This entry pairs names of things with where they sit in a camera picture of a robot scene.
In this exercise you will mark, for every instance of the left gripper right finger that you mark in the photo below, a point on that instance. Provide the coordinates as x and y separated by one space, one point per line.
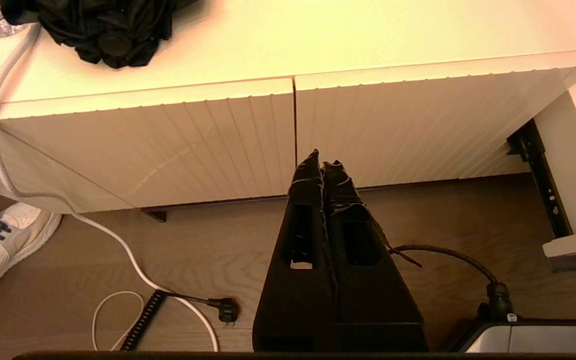
373 310

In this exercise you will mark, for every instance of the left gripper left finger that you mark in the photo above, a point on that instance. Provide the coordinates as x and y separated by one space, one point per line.
298 300

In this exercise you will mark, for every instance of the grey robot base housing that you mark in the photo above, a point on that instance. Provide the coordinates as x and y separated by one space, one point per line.
543 340

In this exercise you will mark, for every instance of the white beadboard cabinet door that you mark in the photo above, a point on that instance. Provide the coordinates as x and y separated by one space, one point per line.
418 125
168 150

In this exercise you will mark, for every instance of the white TV cabinet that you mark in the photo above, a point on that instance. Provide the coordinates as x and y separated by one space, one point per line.
318 35

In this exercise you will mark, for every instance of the white sneaker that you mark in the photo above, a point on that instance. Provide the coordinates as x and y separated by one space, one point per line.
8 245

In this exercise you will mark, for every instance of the black crumpled cloth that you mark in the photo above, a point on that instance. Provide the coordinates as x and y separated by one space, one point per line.
108 30

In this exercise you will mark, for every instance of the black drawer slide rail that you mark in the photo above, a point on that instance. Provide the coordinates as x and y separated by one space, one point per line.
540 165

